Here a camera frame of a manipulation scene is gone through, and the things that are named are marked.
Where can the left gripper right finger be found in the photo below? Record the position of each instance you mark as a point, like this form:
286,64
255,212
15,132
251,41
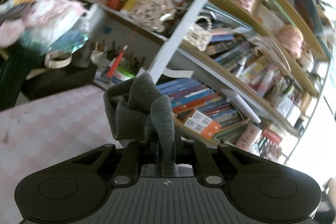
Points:
193,159

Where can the white wrist watch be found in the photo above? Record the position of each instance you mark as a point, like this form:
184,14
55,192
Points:
57,60

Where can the white green lidded jar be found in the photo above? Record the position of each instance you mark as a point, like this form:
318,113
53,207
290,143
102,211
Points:
121,75

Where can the grey fleece sweatshirt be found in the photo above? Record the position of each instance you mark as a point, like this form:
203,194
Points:
137,111

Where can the orange white box upper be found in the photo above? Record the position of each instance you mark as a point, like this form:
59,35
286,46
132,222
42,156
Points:
201,118

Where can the white quilted handbag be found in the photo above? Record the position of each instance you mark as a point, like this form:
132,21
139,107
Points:
198,36

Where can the orange white box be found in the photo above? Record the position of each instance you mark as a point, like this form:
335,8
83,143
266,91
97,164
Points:
201,118
206,130

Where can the orange white box lower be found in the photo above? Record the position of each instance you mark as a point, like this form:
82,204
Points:
206,130

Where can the dark green cloth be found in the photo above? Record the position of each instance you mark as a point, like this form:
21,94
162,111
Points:
13,74

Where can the wooden white bookshelf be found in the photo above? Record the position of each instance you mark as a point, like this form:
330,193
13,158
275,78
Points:
253,35

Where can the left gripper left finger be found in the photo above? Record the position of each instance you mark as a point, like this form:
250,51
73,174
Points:
135,156

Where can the pile of plush toys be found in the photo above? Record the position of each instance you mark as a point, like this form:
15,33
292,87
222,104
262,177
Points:
37,24

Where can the row of blue books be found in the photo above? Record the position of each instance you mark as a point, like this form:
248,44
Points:
187,94

